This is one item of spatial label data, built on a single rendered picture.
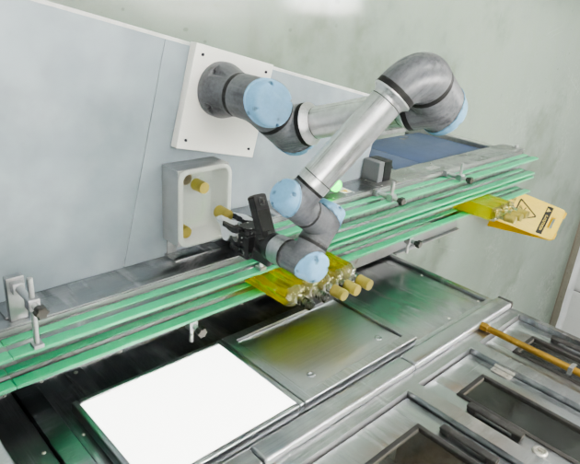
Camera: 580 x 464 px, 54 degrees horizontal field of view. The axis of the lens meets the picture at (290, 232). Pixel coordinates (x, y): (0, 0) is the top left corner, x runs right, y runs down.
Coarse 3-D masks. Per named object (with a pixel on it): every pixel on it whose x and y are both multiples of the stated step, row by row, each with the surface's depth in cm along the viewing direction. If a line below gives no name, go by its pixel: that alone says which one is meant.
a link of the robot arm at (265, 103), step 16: (240, 80) 142; (256, 80) 140; (272, 80) 139; (240, 96) 140; (256, 96) 137; (272, 96) 139; (288, 96) 142; (240, 112) 143; (256, 112) 138; (272, 112) 140; (288, 112) 143; (256, 128) 148; (272, 128) 146
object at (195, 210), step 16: (192, 176) 159; (208, 176) 163; (224, 176) 161; (192, 192) 161; (208, 192) 165; (224, 192) 162; (192, 208) 163; (208, 208) 167; (192, 224) 165; (208, 224) 169; (192, 240) 159; (208, 240) 162
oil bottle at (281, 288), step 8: (272, 272) 167; (248, 280) 170; (256, 280) 167; (264, 280) 164; (272, 280) 162; (280, 280) 162; (288, 280) 163; (264, 288) 165; (272, 288) 162; (280, 288) 160; (288, 288) 158; (296, 288) 159; (272, 296) 163; (280, 296) 160; (288, 296) 158; (296, 296) 158; (288, 304) 159; (296, 304) 160
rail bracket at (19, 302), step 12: (12, 276) 124; (12, 288) 122; (24, 288) 124; (12, 300) 125; (24, 300) 118; (36, 300) 117; (0, 312) 130; (12, 312) 126; (24, 312) 128; (36, 312) 114; (48, 312) 116; (36, 324) 120; (36, 336) 121; (36, 348) 121
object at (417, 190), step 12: (516, 156) 276; (480, 168) 249; (492, 168) 250; (504, 168) 253; (432, 180) 227; (444, 180) 229; (456, 180) 229; (396, 192) 209; (408, 192) 210; (420, 192) 211; (348, 204) 193; (360, 204) 195; (372, 204) 195; (384, 204) 196; (348, 216) 184; (276, 228) 170; (288, 228) 169; (300, 228) 170
